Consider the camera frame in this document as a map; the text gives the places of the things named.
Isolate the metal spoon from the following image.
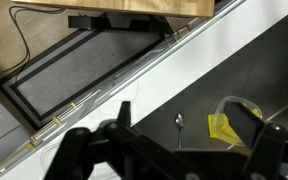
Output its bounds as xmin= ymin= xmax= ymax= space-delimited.
xmin=174 ymin=113 xmax=184 ymax=148

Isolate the wooden table top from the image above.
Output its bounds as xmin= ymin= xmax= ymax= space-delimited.
xmin=12 ymin=0 xmax=215 ymax=17

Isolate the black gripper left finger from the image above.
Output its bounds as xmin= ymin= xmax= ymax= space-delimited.
xmin=43 ymin=100 xmax=172 ymax=180

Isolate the yellow sponge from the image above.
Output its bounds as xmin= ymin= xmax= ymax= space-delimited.
xmin=207 ymin=107 xmax=263 ymax=147

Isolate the clear plastic container bowl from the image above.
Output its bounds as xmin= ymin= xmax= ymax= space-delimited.
xmin=213 ymin=95 xmax=264 ymax=148

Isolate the grey black floor mat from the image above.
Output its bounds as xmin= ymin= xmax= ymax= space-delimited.
xmin=0 ymin=30 xmax=164 ymax=130

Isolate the black floor cable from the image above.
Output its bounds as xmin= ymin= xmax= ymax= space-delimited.
xmin=0 ymin=5 xmax=67 ymax=77

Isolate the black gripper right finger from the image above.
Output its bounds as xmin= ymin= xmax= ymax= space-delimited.
xmin=224 ymin=101 xmax=288 ymax=180

